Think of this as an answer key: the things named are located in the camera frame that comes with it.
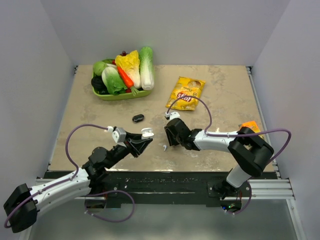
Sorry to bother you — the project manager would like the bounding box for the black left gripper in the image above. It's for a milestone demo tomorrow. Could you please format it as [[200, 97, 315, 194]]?
[[104, 131, 152, 169]]

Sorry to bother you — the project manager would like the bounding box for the white earbud charging case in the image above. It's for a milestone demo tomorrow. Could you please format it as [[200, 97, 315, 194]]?
[[141, 127, 155, 139]]

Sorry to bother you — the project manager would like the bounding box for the black earbud charging case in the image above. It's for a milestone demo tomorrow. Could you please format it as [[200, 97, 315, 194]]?
[[132, 114, 145, 123]]

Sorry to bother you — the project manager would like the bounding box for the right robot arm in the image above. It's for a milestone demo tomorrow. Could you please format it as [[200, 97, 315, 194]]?
[[164, 118, 274, 197]]

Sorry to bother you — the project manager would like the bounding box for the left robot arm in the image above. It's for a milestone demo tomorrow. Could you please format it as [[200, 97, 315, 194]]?
[[3, 127, 154, 233]]

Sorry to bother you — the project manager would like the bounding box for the green vegetable basket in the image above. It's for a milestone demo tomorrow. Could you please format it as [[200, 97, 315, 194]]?
[[92, 73, 152, 101]]

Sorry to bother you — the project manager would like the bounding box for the yellow chips bag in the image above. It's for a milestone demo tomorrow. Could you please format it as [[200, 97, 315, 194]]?
[[165, 76, 206, 111]]

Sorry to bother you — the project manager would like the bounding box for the orange toy carrot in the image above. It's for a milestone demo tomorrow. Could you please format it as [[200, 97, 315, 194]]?
[[117, 66, 139, 96]]

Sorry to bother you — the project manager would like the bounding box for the green leafy bok choy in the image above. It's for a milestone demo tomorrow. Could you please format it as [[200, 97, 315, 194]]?
[[101, 66, 127, 96]]

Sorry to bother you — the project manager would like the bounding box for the black toy vegetable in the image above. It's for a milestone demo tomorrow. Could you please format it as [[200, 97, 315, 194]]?
[[91, 76, 109, 95]]

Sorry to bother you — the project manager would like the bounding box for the orange juice carton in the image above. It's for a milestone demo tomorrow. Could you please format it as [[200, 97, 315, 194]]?
[[239, 120, 261, 134]]

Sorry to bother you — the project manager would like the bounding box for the yellow white cabbage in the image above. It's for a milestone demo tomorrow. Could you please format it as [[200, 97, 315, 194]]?
[[115, 50, 141, 89]]

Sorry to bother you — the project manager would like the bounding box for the round green cabbage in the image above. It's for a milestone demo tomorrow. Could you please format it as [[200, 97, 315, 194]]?
[[92, 61, 108, 76]]

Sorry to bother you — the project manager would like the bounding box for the green white napa cabbage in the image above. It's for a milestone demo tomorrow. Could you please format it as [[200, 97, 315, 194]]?
[[139, 46, 155, 91]]

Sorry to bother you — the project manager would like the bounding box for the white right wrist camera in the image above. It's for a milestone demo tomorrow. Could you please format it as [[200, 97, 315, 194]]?
[[164, 111, 180, 121]]

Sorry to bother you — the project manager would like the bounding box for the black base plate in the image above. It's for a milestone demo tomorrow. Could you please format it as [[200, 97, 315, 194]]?
[[43, 170, 252, 209]]

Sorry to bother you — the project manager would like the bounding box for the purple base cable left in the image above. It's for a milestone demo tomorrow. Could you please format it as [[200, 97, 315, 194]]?
[[81, 189, 136, 223]]

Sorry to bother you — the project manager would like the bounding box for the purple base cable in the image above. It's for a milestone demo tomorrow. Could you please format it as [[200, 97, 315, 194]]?
[[81, 189, 136, 223], [223, 182, 253, 215]]

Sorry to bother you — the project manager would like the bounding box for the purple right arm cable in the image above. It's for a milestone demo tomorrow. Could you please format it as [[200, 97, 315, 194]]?
[[165, 95, 292, 166]]

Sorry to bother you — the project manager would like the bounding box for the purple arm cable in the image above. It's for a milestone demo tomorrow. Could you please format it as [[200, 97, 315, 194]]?
[[3, 123, 110, 229], [165, 95, 292, 166]]

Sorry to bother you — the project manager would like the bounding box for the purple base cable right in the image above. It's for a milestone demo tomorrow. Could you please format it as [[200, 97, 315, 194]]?
[[223, 182, 253, 215]]

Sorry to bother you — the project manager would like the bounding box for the aluminium frame rail right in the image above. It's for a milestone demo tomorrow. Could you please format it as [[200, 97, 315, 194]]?
[[248, 160, 295, 200]]

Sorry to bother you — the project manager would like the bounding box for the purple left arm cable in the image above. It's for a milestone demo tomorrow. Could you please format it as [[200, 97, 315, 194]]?
[[3, 123, 110, 229]]

